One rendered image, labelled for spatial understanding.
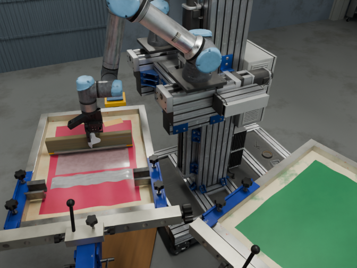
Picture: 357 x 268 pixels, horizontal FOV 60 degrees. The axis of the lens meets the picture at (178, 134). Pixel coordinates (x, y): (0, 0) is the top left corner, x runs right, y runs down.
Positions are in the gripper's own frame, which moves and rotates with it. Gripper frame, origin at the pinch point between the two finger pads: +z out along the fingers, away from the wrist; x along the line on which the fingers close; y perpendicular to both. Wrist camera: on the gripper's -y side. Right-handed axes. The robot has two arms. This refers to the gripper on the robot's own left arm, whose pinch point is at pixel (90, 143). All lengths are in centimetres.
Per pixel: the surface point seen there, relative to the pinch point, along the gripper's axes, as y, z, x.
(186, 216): 37, -5, -54
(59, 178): -13.4, 4.6, -18.0
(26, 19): -94, 36, 318
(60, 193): -12.4, 5.1, -26.4
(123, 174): 14.9, 3.9, -20.3
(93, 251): 3, -4, -63
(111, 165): 9.6, 4.5, -12.4
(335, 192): 105, 2, -48
